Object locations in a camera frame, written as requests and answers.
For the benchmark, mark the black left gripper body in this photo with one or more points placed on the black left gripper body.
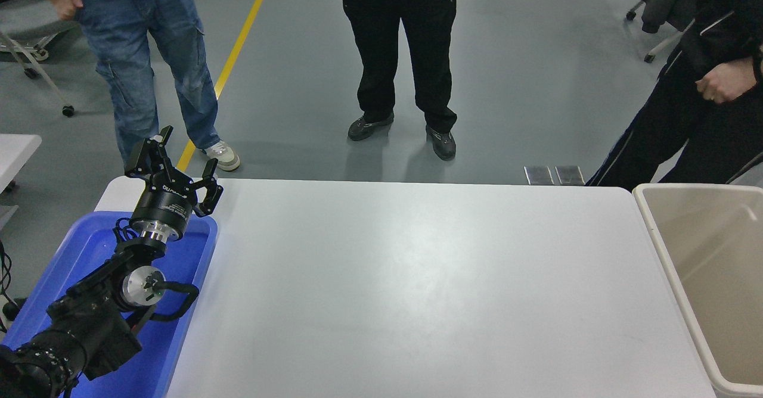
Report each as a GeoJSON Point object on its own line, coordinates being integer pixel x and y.
{"type": "Point", "coordinates": [164, 204]}

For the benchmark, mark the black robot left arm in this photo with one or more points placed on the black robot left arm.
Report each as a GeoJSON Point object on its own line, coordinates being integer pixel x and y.
{"type": "Point", "coordinates": [89, 326]}

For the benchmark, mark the large pale dustbin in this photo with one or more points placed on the large pale dustbin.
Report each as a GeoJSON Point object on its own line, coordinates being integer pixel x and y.
{"type": "Point", "coordinates": [715, 279]}

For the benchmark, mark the hand of jeans person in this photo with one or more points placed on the hand of jeans person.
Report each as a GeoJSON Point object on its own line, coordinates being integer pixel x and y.
{"type": "Point", "coordinates": [68, 5]}

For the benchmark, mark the hand of tracksuit person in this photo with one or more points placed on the hand of tracksuit person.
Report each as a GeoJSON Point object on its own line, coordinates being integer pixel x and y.
{"type": "Point", "coordinates": [730, 81]}

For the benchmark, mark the blue plastic tray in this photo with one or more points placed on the blue plastic tray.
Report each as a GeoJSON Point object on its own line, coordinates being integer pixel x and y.
{"type": "Point", "coordinates": [197, 249]}

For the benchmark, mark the person in blue jeans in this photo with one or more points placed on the person in blue jeans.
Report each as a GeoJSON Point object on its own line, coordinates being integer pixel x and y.
{"type": "Point", "coordinates": [143, 46]}

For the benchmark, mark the small white side table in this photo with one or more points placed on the small white side table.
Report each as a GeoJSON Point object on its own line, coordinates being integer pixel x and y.
{"type": "Point", "coordinates": [15, 154]}

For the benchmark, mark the grey wheeled office chair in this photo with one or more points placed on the grey wheeled office chair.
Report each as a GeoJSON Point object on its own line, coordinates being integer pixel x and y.
{"type": "Point", "coordinates": [27, 28]}

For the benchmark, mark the person in black trousers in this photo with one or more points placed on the person in black trousers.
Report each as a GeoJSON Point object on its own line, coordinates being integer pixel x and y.
{"type": "Point", "coordinates": [393, 40]}

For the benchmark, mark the white-legged wheeled chair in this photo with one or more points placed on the white-legged wheeled chair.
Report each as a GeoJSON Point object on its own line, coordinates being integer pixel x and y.
{"type": "Point", "coordinates": [658, 46]}

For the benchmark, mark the person in black tracksuit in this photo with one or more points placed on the person in black tracksuit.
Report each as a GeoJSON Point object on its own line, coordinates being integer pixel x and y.
{"type": "Point", "coordinates": [685, 130]}

